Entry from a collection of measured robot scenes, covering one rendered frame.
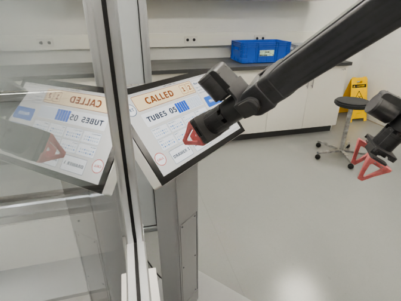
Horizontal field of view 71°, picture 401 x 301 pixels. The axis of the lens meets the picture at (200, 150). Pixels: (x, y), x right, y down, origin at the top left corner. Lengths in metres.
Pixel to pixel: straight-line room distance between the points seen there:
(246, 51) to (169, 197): 2.48
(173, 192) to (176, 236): 0.22
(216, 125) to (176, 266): 0.85
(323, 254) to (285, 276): 0.34
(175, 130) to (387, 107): 0.60
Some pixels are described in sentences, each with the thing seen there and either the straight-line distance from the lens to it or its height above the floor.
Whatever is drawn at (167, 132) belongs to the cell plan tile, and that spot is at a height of 1.06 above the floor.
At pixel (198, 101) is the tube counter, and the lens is 1.08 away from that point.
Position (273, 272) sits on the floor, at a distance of 1.92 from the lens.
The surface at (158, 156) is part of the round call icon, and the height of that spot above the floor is 1.02.
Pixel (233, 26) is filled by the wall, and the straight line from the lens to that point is 3.85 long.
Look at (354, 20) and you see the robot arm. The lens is 0.45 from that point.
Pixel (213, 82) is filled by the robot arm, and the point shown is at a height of 1.28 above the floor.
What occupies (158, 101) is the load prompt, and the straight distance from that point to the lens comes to 0.96.
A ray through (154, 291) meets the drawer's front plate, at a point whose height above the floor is 0.93.
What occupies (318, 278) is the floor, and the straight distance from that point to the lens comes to 1.96.
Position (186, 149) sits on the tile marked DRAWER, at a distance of 0.93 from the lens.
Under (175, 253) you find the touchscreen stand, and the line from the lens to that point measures 1.30.
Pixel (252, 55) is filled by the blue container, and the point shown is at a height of 0.98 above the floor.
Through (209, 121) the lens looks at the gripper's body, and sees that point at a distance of 0.65.
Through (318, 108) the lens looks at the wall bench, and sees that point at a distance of 3.85.
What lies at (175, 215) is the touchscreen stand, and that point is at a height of 0.68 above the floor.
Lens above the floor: 1.40
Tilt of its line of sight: 26 degrees down
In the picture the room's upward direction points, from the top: straight up
